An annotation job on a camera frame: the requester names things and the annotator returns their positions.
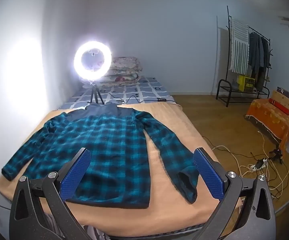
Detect yellow crate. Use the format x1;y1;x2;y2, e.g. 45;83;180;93
237;75;255;92

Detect dark hanging clothes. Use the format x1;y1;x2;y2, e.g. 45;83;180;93
248;32;270;91

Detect white striped hanging towel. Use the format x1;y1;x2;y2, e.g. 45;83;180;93
229;17;249;75

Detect white floor cables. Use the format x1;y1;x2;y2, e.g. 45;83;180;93
201;129;289;201

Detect black light tripod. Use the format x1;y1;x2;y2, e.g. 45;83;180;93
89;82;105;105

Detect black clothes rack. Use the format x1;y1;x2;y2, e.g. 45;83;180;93
216;7;272;107

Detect teal plaid fleece jacket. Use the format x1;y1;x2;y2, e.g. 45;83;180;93
1;104;199;208

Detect white ring light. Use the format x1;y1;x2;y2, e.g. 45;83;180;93
73;41;112;82

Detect folded floral quilt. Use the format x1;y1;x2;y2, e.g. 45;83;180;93
96;56;142;86

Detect red and brown boxes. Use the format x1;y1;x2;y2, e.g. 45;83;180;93
269;90;289;115

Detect small black floor tripod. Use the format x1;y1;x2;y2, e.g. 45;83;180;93
269;147;283;164

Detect white power strip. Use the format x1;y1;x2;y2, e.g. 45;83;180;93
248;158;268;172

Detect black cable on bed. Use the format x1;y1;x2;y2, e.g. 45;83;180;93
109;92;178;105

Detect blue checked bed sheet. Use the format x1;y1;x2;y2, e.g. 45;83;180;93
59;77;175;110

